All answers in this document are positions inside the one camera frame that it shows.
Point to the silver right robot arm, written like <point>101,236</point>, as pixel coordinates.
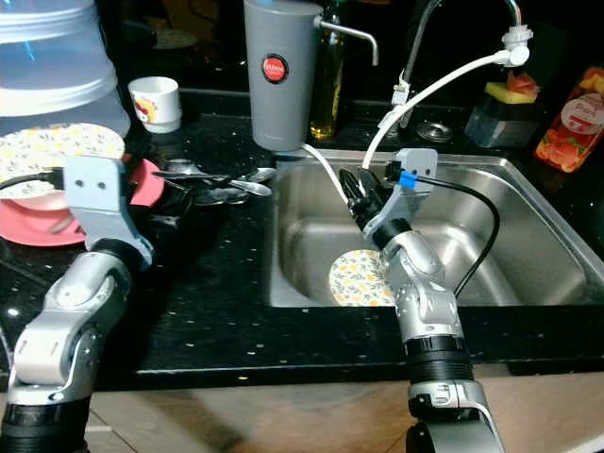
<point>429,302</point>

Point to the chrome sink faucet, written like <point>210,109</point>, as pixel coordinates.
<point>415,42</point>

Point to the stainless steel sink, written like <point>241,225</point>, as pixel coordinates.
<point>543,255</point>

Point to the white printed cup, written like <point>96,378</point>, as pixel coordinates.
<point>156,104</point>

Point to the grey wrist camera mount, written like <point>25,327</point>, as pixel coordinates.
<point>417,162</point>
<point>94,189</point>

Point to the grey water filter canister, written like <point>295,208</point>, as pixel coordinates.
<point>278,109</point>

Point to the glass oil bottle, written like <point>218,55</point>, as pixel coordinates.
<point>327,94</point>

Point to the pink plate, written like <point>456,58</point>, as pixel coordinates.
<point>28,226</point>

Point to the yellow floral plate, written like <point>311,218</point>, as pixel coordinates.
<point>359,278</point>
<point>38,156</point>

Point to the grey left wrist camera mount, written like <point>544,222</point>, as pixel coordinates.
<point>94,189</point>

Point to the round chrome hole cover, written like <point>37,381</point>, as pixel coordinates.
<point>435,131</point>

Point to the yellow and pink sponge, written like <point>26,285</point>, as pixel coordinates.
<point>505,90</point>

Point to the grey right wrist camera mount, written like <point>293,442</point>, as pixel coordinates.
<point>417,162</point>

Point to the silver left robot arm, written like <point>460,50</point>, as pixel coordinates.
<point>71,330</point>

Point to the metal spoon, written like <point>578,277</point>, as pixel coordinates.
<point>260,175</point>
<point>250,189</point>

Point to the black sponge holder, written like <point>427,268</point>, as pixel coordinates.
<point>495,127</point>

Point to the large clear plastic container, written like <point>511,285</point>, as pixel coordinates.
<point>57,66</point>

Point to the orange soap pump bottle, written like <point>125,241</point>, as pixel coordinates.
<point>571,127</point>

